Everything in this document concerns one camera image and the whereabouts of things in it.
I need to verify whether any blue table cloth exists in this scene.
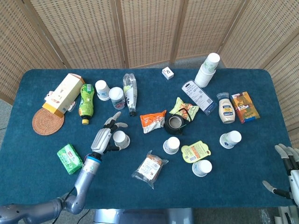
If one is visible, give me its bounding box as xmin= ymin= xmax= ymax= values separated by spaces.
xmin=0 ymin=68 xmax=292 ymax=210

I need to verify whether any white paper cup blue print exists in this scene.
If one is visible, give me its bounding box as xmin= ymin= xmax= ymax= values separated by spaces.
xmin=219 ymin=130 xmax=242 ymax=149
xmin=163 ymin=136 xmax=181 ymax=155
xmin=94 ymin=80 xmax=111 ymax=101
xmin=192 ymin=159 xmax=213 ymax=177

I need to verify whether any clear plastic water bottle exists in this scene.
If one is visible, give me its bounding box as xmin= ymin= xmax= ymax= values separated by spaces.
xmin=122 ymin=73 xmax=138 ymax=117

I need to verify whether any clear blister pack blue card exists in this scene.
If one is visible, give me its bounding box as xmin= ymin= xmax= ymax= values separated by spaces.
xmin=181 ymin=79 xmax=217 ymax=116

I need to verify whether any orange and yellow food box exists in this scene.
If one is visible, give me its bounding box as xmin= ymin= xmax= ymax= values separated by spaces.
xmin=230 ymin=91 xmax=261 ymax=124

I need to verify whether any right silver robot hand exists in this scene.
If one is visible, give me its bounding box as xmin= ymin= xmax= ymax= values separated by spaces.
xmin=262 ymin=143 xmax=299 ymax=200

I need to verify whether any cream and orange carton box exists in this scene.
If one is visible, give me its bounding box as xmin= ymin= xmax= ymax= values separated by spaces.
xmin=42 ymin=73 xmax=85 ymax=118

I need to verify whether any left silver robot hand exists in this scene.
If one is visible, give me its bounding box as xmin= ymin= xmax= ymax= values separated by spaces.
xmin=90 ymin=111 xmax=129 ymax=156

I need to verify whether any yellow shaped pouch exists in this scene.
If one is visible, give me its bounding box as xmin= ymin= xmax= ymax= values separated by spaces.
xmin=181 ymin=140 xmax=212 ymax=164

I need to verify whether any clear wrapped bread packet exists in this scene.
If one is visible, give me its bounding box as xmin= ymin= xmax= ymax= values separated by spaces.
xmin=131 ymin=150 xmax=169 ymax=189

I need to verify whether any green tissue pack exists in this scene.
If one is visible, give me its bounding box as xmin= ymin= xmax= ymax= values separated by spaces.
xmin=57 ymin=143 xmax=85 ymax=175

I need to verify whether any plain white paper cup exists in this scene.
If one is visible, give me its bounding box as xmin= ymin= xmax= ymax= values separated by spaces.
xmin=113 ymin=130 xmax=131 ymax=149

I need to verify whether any cream mayonnaise squeeze bottle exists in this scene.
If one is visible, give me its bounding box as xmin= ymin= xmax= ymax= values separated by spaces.
xmin=216 ymin=92 xmax=235 ymax=124

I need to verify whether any green snack packet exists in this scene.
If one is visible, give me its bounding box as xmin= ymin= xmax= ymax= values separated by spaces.
xmin=169 ymin=97 xmax=199 ymax=121

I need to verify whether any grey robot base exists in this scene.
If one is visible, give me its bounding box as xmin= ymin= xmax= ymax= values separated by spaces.
xmin=93 ymin=207 xmax=195 ymax=224

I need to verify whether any stack of white paper cups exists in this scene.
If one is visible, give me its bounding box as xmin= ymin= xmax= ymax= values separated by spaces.
xmin=194 ymin=52 xmax=221 ymax=88

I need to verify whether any black cast iron teapot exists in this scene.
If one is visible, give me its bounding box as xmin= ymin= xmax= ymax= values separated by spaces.
xmin=164 ymin=108 xmax=192 ymax=136

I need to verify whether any woven bamboo folding screen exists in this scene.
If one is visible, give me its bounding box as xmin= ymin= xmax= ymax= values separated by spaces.
xmin=0 ymin=0 xmax=299 ymax=150

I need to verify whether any small white cardboard box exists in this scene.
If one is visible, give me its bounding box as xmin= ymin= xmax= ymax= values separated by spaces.
xmin=161 ymin=66 xmax=175 ymax=80

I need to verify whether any green tea bottle yellow cap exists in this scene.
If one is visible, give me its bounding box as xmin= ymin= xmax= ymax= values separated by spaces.
xmin=78 ymin=84 xmax=95 ymax=125

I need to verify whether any white wet wipe canister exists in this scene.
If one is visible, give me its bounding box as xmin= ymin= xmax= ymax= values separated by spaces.
xmin=108 ymin=86 xmax=126 ymax=111

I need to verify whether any black floor cable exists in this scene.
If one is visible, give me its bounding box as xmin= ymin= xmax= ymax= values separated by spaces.
xmin=78 ymin=209 xmax=91 ymax=224

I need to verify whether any round woven brown coaster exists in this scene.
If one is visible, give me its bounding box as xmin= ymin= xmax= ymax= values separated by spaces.
xmin=32 ymin=108 xmax=65 ymax=136

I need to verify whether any orange and white snack packet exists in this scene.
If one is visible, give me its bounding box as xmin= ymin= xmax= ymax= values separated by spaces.
xmin=140 ymin=110 xmax=167 ymax=134

